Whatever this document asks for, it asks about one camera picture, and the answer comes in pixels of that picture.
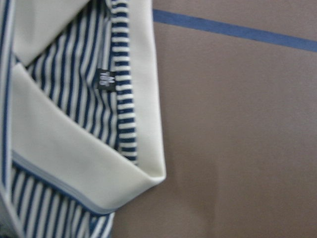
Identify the striped polo shirt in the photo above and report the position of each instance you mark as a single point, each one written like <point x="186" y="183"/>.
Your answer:
<point x="80" y="129"/>

